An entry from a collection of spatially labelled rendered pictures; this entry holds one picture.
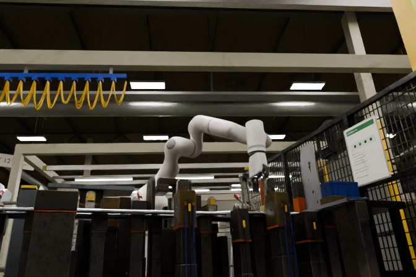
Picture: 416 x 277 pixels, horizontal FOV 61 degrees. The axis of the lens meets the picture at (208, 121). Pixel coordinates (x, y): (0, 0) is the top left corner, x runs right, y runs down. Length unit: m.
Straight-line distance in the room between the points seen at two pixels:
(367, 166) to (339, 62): 3.40
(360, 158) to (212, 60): 3.12
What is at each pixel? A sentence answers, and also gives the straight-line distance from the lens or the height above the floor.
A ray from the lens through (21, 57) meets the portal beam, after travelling 5.06.
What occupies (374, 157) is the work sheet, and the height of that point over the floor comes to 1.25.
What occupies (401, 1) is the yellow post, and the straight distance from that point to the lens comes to 1.97.
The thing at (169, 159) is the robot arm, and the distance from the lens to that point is 1.88.
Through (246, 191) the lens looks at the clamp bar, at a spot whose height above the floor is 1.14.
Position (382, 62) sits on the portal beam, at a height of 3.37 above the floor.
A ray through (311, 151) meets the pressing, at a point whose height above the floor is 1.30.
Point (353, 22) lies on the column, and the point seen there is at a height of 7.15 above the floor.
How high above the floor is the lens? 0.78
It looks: 24 degrees up
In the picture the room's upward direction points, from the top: 2 degrees counter-clockwise
